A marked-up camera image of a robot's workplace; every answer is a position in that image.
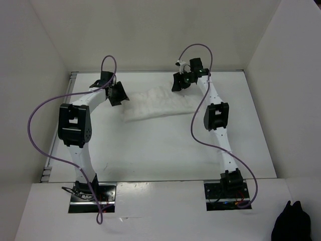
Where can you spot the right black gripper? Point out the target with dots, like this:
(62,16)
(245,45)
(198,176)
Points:
(176,85)

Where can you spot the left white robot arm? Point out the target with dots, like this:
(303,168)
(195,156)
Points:
(75,130)

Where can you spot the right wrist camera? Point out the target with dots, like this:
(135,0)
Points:
(180,63)

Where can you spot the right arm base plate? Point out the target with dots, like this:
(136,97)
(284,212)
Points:
(217,200)

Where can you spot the white pleated skirt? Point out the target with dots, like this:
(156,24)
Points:
(158,102)

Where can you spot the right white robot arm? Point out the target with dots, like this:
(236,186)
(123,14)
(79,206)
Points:
(215,119)

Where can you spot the black cloth bundle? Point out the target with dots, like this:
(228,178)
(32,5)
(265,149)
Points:
(292,224)

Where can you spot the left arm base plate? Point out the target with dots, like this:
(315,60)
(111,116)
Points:
(85,202)

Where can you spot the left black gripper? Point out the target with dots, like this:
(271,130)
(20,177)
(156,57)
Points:
(122,95)

